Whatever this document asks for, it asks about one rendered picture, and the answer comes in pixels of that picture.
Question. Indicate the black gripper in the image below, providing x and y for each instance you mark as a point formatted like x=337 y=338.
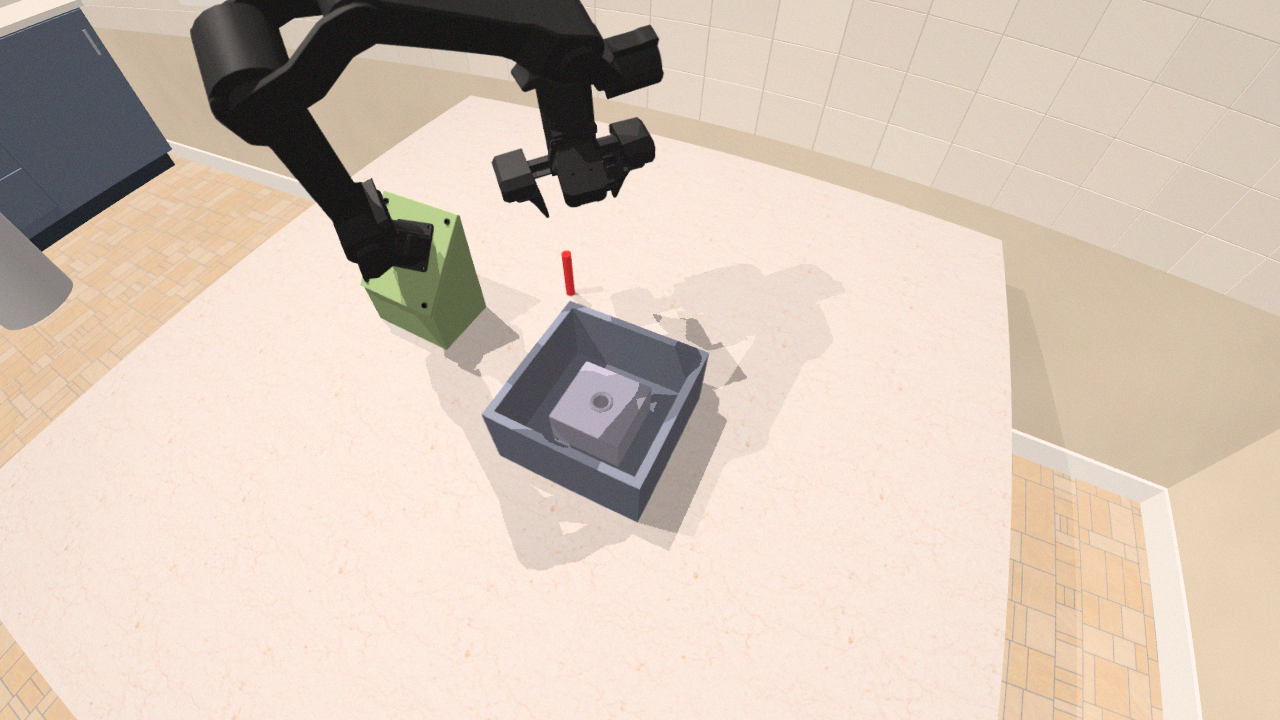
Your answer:
x=516 y=176

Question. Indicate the red peg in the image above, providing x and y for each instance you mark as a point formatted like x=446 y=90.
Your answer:
x=568 y=273

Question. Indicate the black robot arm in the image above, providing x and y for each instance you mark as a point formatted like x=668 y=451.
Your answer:
x=262 y=96

